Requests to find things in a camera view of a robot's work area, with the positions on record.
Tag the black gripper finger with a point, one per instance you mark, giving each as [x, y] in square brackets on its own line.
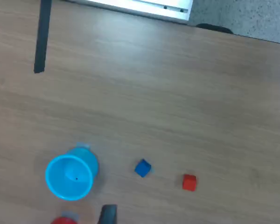
[108, 215]

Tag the blue cube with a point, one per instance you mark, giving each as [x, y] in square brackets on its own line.
[142, 168]

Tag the red cube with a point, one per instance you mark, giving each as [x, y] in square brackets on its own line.
[189, 182]

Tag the red plastic bin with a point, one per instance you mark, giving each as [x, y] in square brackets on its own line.
[64, 221]

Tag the blue plastic bin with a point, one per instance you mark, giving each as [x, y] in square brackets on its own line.
[67, 177]

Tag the black tape strip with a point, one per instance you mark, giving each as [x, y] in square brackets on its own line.
[42, 35]

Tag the black rounded foot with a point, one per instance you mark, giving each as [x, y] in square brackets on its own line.
[214, 28]

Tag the aluminium profile table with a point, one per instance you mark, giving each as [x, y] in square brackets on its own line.
[154, 7]

